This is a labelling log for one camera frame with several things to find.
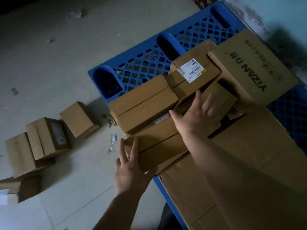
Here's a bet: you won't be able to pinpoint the plain brown cardboard box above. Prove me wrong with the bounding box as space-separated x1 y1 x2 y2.
108 74 179 135

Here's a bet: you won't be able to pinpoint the person's right hand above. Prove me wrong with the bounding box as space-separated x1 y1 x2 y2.
169 90 222 140

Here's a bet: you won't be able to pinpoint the person's left forearm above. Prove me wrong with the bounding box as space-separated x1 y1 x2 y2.
92 188 149 230

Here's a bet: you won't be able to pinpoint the person's dark trousers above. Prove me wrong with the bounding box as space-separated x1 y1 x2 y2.
157 203 184 230

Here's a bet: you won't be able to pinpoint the long brown cardboard box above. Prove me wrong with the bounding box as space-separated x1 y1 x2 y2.
123 81 238 173

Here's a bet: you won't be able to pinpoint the person's left hand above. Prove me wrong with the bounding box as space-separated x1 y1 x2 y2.
114 138 159 196

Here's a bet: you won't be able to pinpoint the large printed cardboard box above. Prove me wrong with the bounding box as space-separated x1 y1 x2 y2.
158 28 307 230

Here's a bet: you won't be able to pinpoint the person's right forearm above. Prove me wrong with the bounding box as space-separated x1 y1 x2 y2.
183 132 307 230

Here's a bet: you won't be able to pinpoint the open small cardboard box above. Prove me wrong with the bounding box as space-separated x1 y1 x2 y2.
0 173 42 206

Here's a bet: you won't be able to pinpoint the white paper scraps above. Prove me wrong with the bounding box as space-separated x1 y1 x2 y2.
107 133 118 155

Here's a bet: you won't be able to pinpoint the small cardboard box with label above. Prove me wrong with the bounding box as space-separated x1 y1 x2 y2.
26 117 72 161

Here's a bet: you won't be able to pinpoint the small plain cardboard box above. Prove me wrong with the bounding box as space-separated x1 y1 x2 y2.
59 101 100 139

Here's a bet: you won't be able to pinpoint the cardboard box with white label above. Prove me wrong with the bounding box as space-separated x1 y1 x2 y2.
165 39 221 101

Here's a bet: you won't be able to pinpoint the blue plastic pallet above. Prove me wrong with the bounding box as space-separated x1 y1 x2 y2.
88 0 307 230

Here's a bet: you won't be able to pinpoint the small grey scrap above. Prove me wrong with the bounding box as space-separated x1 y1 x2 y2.
102 113 117 128

